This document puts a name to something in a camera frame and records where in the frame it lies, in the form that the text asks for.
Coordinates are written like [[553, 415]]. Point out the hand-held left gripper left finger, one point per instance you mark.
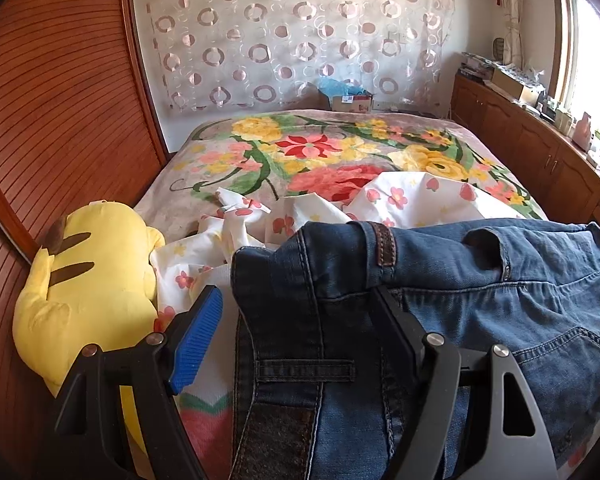
[[197, 340]]

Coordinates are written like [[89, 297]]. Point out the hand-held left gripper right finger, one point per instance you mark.
[[402, 330]]

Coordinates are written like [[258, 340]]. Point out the blue denim pants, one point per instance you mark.
[[330, 285]]

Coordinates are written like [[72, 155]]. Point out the yellow plush toy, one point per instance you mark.
[[90, 285]]

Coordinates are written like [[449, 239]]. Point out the white strawberry print sheet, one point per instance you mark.
[[300, 210]]

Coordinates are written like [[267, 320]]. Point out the floral blanket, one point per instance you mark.
[[330, 150]]

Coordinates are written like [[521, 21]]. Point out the wooden cabinet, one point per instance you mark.
[[530, 145]]

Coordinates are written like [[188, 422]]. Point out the small blue toy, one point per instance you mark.
[[337, 86]]

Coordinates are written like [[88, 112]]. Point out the open cardboard box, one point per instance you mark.
[[510, 85]]

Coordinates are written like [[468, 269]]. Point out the row of small bottles and boxes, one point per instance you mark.
[[575, 122]]

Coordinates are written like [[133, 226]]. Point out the wooden wardrobe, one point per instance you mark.
[[55, 110]]

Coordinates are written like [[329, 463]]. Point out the circle pattern sheer curtain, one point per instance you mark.
[[280, 35]]

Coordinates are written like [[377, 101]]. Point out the window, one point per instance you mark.
[[590, 50]]

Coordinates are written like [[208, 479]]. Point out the beige window curtain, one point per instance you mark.
[[510, 10]]

